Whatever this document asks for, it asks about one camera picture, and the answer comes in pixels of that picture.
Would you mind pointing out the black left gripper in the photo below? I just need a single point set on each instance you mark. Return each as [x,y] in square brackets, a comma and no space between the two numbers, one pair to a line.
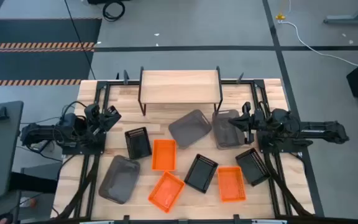
[112,115]

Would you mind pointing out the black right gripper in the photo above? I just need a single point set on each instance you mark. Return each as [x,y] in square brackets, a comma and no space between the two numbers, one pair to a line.
[251,123]

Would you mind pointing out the grey plastic basket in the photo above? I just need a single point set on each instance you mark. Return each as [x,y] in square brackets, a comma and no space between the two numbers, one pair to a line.
[119,180]
[190,129]
[225,133]

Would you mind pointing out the black plastic basket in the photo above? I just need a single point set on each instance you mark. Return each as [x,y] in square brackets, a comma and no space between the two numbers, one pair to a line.
[138,143]
[200,173]
[253,167]

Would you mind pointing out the orange plastic basket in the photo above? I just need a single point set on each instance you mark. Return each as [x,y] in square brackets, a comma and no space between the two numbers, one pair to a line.
[164,155]
[166,192]
[232,185]

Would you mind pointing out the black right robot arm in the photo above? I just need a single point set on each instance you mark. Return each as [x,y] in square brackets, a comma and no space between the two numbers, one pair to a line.
[315,129]

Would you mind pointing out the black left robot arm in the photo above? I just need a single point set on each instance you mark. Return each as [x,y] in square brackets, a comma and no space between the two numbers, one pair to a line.
[42,130]

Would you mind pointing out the low grey cabinet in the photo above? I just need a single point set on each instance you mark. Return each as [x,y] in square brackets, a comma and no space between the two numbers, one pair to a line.
[42,171]

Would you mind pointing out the black hazard-striped floor mat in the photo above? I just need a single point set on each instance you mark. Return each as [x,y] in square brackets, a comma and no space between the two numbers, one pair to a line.
[36,65]

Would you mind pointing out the black clamp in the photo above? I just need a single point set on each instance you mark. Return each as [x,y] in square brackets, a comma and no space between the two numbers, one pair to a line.
[2,114]

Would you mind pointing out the small orange round object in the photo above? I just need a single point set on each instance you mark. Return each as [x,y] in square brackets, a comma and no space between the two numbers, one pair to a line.
[32,203]

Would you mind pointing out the black computer mouse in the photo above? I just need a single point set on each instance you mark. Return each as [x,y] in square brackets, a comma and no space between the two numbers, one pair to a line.
[6,216]

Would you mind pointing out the grey-legged work table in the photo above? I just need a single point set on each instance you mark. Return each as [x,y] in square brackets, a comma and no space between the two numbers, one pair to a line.
[353,20]

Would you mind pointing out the black frame post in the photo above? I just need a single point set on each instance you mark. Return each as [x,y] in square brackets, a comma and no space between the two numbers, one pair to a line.
[125,77]
[240,79]

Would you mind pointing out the black metal table frame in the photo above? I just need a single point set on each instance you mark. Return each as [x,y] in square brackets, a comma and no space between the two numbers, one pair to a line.
[258,83]

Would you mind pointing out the wooden shelf with black frame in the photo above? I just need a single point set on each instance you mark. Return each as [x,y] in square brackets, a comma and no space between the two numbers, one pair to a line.
[179,87]

